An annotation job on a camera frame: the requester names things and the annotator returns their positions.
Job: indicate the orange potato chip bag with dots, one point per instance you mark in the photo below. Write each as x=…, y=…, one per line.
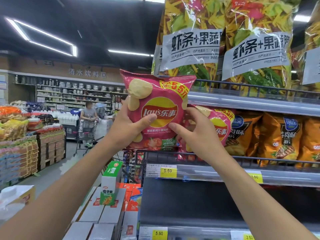
x=243, y=133
x=281, y=139
x=310, y=142

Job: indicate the person's left hand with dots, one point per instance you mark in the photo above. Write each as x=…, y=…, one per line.
x=122, y=129

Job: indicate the wall sign lettering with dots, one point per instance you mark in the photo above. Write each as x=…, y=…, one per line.
x=87, y=73

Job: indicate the yellow white price tag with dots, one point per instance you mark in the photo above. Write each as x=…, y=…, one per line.
x=242, y=236
x=162, y=171
x=255, y=176
x=153, y=233

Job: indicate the pile of orange red packets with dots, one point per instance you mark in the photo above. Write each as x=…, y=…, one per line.
x=131, y=197

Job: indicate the display of packaged foods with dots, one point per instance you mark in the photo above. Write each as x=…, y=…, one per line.
x=15, y=137

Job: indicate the person's left thumb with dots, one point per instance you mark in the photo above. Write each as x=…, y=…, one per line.
x=144, y=122

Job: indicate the clear vegetable snack bag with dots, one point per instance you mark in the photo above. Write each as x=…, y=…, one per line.
x=157, y=54
x=311, y=52
x=257, y=42
x=192, y=34

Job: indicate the person's right forearm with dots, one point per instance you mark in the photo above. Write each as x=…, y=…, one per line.
x=252, y=197

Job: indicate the person's right hand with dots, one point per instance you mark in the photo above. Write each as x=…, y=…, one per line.
x=202, y=139

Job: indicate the open cardboard box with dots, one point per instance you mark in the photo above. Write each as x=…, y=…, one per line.
x=15, y=197

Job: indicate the green white drink carton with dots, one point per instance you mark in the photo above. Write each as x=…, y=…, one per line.
x=111, y=183

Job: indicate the person's left forearm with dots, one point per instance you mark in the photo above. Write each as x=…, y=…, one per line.
x=57, y=197

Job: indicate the ceiling strip light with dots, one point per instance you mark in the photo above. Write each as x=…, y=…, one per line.
x=130, y=53

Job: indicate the stack of white bottles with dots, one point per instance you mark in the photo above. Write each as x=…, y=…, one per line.
x=67, y=118

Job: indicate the wall shelves with bottles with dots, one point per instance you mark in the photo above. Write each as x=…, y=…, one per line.
x=75, y=93

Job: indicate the rectangular ceiling light frame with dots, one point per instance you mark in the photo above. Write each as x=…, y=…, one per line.
x=45, y=38

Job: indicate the grey metal store shelf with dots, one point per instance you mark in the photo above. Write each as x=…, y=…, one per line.
x=250, y=102

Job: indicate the pink potato chip bag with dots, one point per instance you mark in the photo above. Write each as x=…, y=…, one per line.
x=222, y=127
x=160, y=107

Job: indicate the stack of white cartons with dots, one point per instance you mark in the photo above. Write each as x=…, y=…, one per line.
x=100, y=217

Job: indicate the metal shopping cart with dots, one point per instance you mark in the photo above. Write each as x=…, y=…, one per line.
x=86, y=133

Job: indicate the stack of brown boxes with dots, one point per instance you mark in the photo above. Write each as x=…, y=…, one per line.
x=51, y=147

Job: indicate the person's right thumb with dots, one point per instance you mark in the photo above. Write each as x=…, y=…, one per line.
x=178, y=131

